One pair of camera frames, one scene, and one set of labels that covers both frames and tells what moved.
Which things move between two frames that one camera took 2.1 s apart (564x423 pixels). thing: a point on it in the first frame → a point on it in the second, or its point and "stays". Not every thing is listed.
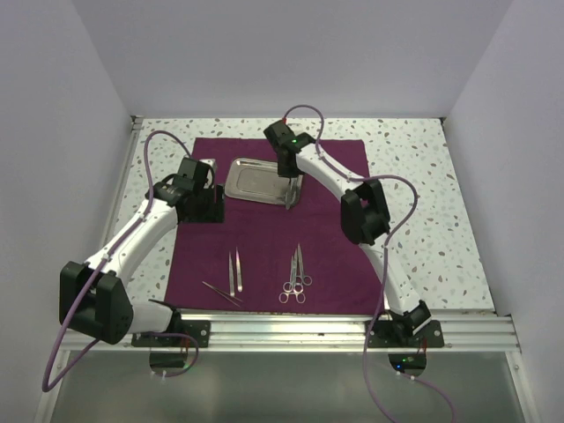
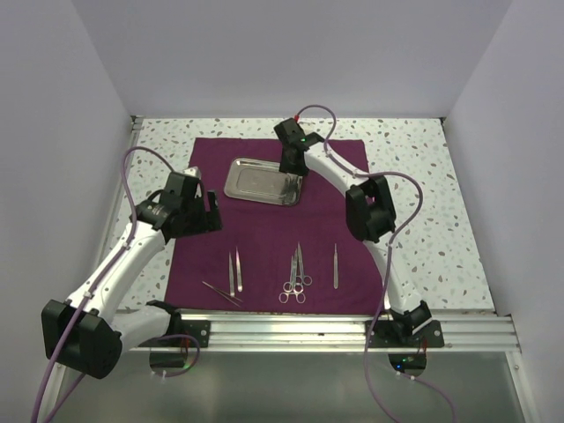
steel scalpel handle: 292,193 → 336,278
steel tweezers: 231,276 stays
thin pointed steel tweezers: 224,293 stays
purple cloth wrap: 299,260 stays
